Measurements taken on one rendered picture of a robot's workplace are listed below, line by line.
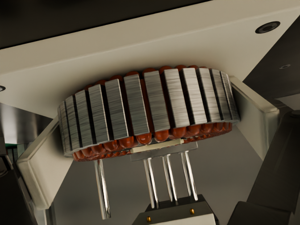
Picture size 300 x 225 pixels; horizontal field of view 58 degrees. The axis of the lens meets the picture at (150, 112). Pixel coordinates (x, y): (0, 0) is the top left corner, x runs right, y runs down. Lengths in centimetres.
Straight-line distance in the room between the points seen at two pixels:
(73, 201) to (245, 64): 36
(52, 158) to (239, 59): 12
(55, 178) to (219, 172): 31
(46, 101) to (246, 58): 12
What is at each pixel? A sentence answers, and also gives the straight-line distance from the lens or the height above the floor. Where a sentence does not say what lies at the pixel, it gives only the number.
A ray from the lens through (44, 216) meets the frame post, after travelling 41.
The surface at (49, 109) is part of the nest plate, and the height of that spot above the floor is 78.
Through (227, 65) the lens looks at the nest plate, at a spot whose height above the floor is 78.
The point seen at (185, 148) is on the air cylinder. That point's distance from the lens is 30.
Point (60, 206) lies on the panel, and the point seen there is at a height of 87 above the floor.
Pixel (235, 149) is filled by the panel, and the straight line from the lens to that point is 44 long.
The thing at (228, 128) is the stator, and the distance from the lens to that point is 16.
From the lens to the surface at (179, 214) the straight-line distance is 22.
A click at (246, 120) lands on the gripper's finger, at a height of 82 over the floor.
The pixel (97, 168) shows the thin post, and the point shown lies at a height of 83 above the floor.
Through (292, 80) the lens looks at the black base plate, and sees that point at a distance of 35.
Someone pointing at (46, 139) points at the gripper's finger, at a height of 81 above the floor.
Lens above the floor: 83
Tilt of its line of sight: 10 degrees down
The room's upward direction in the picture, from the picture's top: 169 degrees clockwise
